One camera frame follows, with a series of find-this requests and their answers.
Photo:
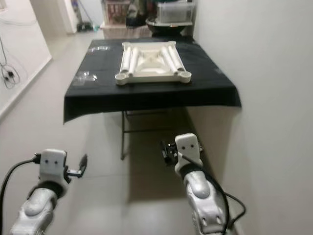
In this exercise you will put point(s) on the clear plastic container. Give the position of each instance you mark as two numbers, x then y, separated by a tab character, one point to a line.
176	13

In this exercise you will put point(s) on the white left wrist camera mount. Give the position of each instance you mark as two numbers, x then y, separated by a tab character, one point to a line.
53	166

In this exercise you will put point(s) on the black round wok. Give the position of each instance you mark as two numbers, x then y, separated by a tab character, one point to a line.
168	29

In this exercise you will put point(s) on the dark metal folding table frame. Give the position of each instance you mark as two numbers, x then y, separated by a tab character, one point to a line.
122	137

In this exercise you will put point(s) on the red printed carton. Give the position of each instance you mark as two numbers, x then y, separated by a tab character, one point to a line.
117	12

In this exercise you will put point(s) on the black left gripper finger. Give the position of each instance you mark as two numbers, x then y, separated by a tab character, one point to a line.
82	164

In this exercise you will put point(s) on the clear storage box orange lid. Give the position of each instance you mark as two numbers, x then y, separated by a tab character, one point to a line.
104	12

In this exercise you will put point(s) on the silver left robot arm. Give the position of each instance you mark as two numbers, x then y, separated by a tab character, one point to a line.
36	210

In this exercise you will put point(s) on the black tablecloth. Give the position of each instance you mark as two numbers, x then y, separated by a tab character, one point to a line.
151	98

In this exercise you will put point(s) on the black plug adapter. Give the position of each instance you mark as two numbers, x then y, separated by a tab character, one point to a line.
10	76

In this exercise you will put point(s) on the white plastic table top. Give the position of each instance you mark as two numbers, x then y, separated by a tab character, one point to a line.
151	61

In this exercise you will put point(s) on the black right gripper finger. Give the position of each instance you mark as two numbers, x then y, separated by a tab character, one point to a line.
164	151

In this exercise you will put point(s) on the beige cloth covered bench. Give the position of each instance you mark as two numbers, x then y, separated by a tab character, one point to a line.
124	32

